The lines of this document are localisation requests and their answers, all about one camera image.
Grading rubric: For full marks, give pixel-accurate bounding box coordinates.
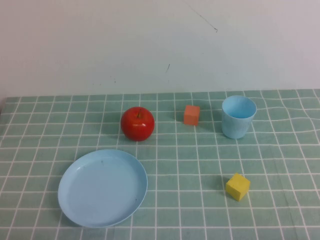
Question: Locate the yellow foam cube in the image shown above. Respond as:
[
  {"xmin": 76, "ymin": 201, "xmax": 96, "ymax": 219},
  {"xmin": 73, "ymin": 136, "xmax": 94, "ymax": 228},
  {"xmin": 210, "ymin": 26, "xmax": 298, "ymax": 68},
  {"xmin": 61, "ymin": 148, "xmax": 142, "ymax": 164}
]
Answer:
[{"xmin": 225, "ymin": 172, "xmax": 251, "ymax": 202}]

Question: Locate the orange foam cube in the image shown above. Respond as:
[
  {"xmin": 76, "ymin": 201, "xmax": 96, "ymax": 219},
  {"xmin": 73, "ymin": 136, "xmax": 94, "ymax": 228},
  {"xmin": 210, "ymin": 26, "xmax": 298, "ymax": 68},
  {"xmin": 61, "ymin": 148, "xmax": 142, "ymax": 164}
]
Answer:
[{"xmin": 183, "ymin": 104, "xmax": 201, "ymax": 126}]

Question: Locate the light blue plastic cup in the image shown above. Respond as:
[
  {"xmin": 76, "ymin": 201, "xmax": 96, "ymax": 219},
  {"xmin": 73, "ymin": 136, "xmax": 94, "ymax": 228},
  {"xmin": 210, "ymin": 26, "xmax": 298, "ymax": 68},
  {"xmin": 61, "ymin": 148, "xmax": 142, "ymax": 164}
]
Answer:
[{"xmin": 221, "ymin": 94, "xmax": 258, "ymax": 140}]

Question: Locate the green checked tablecloth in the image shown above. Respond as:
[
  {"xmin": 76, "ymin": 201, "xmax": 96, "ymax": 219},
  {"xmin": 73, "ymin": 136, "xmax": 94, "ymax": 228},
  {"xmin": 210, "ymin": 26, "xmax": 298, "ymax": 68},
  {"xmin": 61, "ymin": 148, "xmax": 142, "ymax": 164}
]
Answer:
[{"xmin": 0, "ymin": 89, "xmax": 320, "ymax": 240}]

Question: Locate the red apple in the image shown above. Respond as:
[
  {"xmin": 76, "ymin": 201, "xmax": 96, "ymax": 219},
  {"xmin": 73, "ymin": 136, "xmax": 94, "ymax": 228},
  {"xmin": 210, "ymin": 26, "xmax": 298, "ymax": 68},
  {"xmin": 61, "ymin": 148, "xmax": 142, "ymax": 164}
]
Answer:
[{"xmin": 120, "ymin": 106, "xmax": 156, "ymax": 142}]

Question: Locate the light blue plastic plate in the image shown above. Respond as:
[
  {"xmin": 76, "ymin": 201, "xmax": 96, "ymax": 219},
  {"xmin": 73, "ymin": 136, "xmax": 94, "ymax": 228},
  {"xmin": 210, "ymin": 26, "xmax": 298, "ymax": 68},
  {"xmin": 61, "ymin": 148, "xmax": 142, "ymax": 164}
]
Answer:
[{"xmin": 57, "ymin": 149, "xmax": 149, "ymax": 229}]

